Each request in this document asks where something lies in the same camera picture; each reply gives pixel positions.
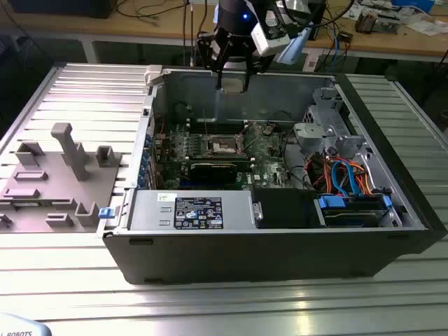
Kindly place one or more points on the copper heat sink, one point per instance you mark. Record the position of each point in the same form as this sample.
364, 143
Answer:
365, 22

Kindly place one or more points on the metal drive unit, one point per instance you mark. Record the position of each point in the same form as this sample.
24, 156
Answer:
388, 24

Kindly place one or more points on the wooden desk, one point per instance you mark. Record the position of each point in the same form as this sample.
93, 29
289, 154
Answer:
140, 26

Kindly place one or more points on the black drive bay box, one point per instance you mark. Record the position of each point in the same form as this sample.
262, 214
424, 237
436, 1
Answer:
283, 210

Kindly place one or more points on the grey power supply unit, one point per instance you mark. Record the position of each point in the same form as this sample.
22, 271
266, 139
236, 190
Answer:
147, 210

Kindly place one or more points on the black RAM slot row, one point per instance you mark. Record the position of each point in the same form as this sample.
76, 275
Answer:
220, 158
217, 127

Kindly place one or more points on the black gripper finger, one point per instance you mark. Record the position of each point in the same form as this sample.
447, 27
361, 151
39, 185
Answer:
210, 49
253, 64

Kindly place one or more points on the black power adapter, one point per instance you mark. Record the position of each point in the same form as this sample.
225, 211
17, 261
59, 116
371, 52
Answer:
345, 36

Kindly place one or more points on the black PC case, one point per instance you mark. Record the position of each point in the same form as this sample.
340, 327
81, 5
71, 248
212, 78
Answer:
245, 255

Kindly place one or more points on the white paper sheet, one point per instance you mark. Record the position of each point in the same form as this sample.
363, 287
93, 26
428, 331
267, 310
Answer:
425, 28

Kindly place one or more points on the blue box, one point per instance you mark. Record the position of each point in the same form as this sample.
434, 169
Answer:
413, 4

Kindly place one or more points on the black graphics card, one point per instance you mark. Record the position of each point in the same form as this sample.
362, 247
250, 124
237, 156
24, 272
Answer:
213, 173

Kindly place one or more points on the green motherboard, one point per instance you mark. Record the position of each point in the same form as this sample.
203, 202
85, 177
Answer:
266, 164

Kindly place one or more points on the grey metal drive cage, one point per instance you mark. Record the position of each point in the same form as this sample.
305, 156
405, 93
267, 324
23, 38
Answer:
329, 105

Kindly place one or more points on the metal CPU locking lever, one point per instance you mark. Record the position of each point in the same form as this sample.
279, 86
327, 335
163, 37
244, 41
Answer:
248, 129
206, 124

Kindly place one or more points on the blue case latch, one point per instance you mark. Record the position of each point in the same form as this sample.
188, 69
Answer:
106, 213

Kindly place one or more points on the CPU socket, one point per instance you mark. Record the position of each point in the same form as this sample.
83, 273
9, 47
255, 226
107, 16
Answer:
224, 148

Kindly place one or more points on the grey plastic parts rack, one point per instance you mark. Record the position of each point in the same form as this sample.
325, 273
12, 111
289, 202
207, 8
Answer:
52, 196

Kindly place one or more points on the hard disk in blue carrier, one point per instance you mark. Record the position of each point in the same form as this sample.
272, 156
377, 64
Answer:
350, 213

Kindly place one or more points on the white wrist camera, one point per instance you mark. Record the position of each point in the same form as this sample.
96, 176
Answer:
269, 43

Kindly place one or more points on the silver CPU green edge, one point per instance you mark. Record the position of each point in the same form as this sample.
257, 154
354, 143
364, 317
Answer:
232, 87

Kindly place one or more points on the black computer box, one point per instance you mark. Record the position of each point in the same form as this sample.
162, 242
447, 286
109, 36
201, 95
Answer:
59, 8

